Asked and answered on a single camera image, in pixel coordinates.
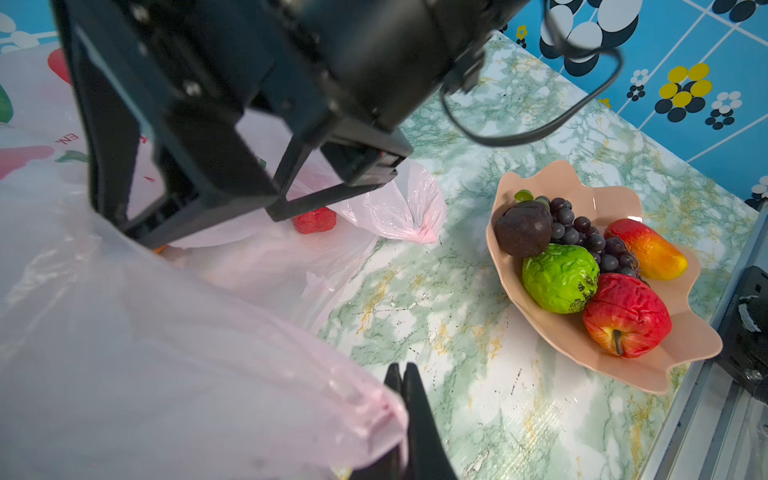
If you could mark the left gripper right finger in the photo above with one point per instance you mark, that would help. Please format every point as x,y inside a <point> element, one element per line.
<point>427,459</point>

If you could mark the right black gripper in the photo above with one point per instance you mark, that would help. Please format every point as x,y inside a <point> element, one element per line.
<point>197,112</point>

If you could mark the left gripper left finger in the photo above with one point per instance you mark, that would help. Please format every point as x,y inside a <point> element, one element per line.
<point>393,465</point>

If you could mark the red pomegranate fruit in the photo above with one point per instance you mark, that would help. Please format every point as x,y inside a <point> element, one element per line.
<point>316,221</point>

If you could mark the pink plastic bag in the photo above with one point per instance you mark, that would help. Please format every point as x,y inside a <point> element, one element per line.
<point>117,365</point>

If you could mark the green apple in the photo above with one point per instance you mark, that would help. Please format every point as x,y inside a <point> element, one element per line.
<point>562,279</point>

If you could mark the pink red apple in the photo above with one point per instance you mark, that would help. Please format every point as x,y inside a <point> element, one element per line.
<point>626,318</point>

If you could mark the dark mangosteen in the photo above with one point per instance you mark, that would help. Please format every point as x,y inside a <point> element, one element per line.
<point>524,230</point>

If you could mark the purple grape bunch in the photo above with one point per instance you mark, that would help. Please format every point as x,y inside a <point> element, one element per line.
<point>611,253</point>

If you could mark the red yellow peach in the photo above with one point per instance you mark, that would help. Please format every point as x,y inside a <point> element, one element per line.
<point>658,258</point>

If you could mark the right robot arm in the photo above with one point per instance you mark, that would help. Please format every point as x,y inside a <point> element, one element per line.
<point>401,52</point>

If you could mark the aluminium front rail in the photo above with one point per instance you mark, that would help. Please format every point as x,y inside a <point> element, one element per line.
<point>715,430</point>

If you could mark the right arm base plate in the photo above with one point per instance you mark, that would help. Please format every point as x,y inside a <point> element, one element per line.
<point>743,331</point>

